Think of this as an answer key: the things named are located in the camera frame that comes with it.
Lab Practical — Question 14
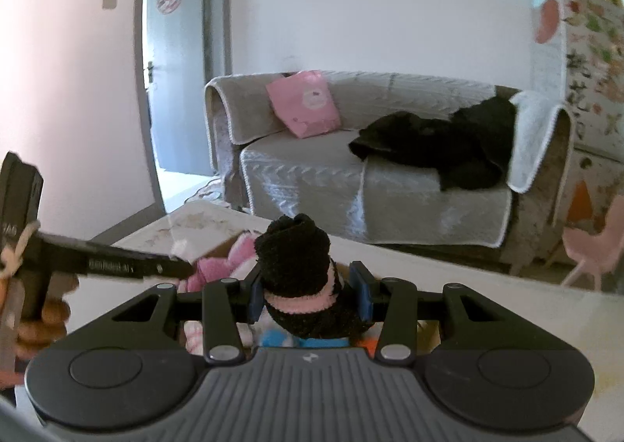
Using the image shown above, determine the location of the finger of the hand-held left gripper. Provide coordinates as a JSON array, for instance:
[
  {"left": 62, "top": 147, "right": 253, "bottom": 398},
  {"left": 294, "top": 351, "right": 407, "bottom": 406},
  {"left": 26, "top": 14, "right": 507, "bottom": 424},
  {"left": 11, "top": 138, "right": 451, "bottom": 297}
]
[{"left": 39, "top": 233, "right": 196, "bottom": 279}]

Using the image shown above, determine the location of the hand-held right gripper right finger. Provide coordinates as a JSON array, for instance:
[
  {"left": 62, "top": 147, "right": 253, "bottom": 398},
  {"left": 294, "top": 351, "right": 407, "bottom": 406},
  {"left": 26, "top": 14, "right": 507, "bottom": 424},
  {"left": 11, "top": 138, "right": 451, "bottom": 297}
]
[{"left": 350, "top": 261, "right": 561, "bottom": 365}]

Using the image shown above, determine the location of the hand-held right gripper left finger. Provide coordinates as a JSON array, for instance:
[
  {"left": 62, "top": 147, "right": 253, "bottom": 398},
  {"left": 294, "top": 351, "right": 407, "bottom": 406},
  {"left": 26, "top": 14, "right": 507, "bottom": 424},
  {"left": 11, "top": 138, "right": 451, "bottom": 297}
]
[{"left": 63, "top": 269, "right": 264, "bottom": 366}]

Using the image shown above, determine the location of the light blue sock roll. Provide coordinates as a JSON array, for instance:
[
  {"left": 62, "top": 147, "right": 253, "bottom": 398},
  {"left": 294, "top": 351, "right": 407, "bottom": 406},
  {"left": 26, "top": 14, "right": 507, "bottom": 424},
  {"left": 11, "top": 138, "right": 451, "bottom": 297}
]
[{"left": 260, "top": 329, "right": 353, "bottom": 351}]

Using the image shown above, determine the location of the black sock pink band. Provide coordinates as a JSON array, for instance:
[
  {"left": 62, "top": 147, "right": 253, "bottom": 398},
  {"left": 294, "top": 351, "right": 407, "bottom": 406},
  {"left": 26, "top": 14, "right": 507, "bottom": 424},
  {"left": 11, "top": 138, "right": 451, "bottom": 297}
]
[{"left": 253, "top": 214, "right": 376, "bottom": 340}]

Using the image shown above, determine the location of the brown cardboard box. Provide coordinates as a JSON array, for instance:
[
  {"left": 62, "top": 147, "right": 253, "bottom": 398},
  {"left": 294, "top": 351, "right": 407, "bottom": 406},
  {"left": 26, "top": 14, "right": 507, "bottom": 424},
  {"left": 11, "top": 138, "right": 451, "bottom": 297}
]
[{"left": 195, "top": 227, "right": 442, "bottom": 356}]

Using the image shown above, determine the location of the white desktop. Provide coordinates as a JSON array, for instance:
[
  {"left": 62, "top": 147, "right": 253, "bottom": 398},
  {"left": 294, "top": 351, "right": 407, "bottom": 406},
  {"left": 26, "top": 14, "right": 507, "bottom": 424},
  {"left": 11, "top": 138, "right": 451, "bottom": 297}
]
[{"left": 112, "top": 201, "right": 624, "bottom": 423}]

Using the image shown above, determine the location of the person's left hand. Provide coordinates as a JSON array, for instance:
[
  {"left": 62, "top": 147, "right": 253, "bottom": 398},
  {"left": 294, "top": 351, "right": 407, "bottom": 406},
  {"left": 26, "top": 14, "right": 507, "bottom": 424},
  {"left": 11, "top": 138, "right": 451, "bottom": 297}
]
[{"left": 14, "top": 275, "right": 80, "bottom": 360}]

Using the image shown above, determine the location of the grey covered sofa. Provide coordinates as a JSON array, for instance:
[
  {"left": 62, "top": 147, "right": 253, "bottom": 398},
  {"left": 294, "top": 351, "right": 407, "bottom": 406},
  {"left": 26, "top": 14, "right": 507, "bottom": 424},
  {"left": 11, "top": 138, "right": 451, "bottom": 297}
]
[{"left": 204, "top": 71, "right": 576, "bottom": 272}]

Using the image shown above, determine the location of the dark clothing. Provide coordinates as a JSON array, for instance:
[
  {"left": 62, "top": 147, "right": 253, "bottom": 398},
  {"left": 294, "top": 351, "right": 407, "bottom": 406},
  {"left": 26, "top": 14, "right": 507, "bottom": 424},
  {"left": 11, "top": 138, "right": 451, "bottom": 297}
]
[{"left": 348, "top": 96, "right": 518, "bottom": 192}]

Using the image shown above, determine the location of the grey door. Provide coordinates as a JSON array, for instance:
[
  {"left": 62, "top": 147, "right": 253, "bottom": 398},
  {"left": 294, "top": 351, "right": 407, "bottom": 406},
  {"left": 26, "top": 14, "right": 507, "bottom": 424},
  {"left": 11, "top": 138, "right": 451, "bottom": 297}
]
[{"left": 145, "top": 0, "right": 215, "bottom": 174}]

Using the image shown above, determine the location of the pink cushion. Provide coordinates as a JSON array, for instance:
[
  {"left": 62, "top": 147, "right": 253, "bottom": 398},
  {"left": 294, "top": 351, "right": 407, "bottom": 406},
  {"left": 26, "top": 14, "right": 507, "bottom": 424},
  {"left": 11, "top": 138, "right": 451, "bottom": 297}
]
[{"left": 266, "top": 70, "right": 342, "bottom": 138}]

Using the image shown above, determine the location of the pink plastic chair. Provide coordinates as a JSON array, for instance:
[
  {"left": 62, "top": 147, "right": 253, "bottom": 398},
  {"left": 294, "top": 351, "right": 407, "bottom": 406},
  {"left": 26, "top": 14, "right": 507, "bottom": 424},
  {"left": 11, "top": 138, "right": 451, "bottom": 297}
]
[{"left": 560, "top": 193, "right": 624, "bottom": 289}]

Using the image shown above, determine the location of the pink orange hanging fan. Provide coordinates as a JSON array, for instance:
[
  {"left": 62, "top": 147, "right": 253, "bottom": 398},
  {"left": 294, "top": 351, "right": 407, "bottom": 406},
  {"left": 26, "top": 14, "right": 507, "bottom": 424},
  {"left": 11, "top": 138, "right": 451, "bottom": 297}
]
[{"left": 534, "top": 0, "right": 560, "bottom": 46}]

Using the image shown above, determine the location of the floral covered refrigerator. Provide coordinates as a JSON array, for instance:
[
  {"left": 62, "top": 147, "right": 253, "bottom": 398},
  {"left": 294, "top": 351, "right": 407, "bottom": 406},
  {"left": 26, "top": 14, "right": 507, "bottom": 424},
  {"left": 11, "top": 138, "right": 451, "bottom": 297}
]
[{"left": 529, "top": 0, "right": 624, "bottom": 238}]

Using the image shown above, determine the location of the grey door frame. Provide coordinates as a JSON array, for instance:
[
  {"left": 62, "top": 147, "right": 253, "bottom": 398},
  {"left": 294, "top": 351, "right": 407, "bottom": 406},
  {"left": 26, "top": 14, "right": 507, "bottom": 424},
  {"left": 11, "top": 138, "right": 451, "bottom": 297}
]
[{"left": 136, "top": 0, "right": 233, "bottom": 215}]

